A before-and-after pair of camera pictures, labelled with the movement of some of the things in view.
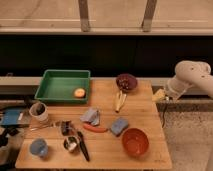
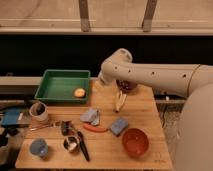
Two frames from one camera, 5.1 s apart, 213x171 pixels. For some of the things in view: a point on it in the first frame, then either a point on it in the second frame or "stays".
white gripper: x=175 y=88 to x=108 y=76
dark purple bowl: x=126 y=82 stays
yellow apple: x=79 y=93 stays
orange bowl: x=135 y=142 stays
